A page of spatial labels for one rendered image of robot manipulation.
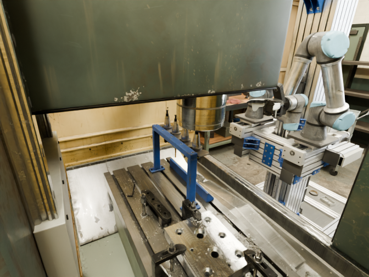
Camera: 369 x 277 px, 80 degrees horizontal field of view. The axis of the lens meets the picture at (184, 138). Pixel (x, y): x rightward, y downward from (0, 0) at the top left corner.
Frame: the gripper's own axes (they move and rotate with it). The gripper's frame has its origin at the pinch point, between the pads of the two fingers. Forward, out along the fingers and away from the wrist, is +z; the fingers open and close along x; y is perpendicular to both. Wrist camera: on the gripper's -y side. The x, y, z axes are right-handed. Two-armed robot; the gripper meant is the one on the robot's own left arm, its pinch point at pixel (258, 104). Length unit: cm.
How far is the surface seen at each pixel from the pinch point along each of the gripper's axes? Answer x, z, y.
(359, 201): -41, -23, 36
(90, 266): 28, 78, 83
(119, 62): -20, 68, -21
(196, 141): 14.7, 23.5, 19.0
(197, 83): -21, 50, -16
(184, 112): -10.5, 47.1, -5.4
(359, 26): 140, -421, -62
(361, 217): -44, -23, 43
